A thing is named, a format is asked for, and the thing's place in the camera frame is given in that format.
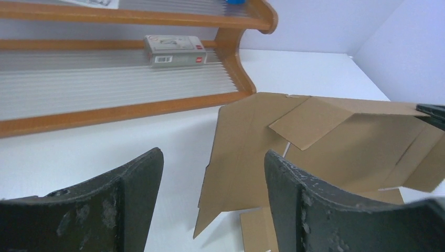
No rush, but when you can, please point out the orange wooden shelf rack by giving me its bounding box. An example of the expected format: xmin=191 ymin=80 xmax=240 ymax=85
xmin=1 ymin=1 xmax=278 ymax=138

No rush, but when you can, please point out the brown cardboard box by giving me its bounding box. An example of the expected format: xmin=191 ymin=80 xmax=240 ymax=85
xmin=194 ymin=92 xmax=444 ymax=251

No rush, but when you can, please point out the small grey product box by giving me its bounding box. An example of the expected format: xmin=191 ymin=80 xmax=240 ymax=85
xmin=143 ymin=35 xmax=207 ymax=68

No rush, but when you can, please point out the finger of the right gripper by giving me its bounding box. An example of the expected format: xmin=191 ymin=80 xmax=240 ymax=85
xmin=416 ymin=104 xmax=444 ymax=131

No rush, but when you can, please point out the small blue block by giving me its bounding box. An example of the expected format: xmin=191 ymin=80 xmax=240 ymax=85
xmin=226 ymin=0 xmax=246 ymax=5

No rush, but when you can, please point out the clear plastic packaged item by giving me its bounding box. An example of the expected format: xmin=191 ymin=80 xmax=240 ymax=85
xmin=61 ymin=0 xmax=120 ymax=9

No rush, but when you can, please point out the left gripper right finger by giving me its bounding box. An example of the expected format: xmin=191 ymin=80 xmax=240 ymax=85
xmin=264 ymin=150 xmax=444 ymax=251

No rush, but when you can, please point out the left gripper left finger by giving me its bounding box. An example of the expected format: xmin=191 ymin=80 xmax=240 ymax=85
xmin=1 ymin=148 xmax=164 ymax=251

